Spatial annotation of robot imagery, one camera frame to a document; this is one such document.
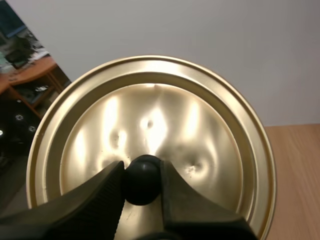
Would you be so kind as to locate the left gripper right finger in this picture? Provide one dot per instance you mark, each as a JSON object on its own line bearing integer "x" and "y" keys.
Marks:
{"x": 195, "y": 212}

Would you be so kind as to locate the gold lid with black knob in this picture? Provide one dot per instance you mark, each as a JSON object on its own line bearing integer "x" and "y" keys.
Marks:
{"x": 175, "y": 112}

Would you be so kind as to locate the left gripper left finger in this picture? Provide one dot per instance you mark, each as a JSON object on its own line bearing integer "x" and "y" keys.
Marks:
{"x": 82, "y": 212}

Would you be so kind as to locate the wooden desk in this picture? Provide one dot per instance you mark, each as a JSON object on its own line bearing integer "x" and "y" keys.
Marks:
{"x": 27, "y": 75}

